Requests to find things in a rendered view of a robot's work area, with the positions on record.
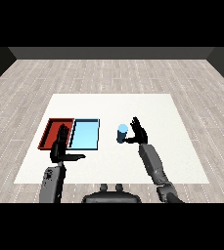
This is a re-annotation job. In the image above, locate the light blue shallow open box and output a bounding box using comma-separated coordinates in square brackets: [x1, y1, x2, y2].
[67, 117, 101, 151]

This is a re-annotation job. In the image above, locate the small blue can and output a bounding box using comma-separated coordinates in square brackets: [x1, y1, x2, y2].
[116, 123, 129, 145]

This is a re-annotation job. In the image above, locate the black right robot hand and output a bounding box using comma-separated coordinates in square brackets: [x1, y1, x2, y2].
[121, 116, 149, 146]

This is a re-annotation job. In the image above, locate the red shallow open box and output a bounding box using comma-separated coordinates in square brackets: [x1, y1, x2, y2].
[37, 117, 76, 151]

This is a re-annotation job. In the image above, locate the dark grey robot body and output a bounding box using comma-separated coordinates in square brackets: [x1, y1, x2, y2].
[81, 184, 143, 204]

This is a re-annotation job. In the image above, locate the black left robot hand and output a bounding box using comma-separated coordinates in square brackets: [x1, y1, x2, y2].
[49, 123, 86, 165]

